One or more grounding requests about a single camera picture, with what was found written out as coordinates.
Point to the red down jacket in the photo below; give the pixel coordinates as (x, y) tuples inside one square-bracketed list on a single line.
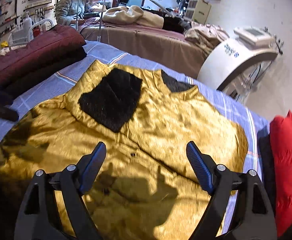
[(281, 145)]

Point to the arched floor lamp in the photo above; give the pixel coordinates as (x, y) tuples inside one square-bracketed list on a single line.
[(162, 9)]

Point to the brown massage bed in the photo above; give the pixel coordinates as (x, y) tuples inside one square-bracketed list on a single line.
[(161, 46)]

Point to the gold satin jacket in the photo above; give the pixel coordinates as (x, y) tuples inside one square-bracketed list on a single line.
[(146, 188)]

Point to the white David B machine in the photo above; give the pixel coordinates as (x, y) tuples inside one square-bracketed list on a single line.
[(250, 47)]

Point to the blue plaid bed sheet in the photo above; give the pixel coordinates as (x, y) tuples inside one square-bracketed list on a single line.
[(62, 81)]

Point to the seated person in mask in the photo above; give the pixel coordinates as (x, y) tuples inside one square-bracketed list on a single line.
[(70, 12)]

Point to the maroon folded coat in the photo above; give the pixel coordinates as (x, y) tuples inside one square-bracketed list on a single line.
[(23, 68)]

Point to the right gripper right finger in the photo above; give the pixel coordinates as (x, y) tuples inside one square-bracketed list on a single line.
[(252, 218)]

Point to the cream fleece blanket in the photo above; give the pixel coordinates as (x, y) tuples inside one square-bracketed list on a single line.
[(133, 15)]

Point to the beige crumpled jacket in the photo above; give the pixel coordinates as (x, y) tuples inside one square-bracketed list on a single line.
[(205, 36)]

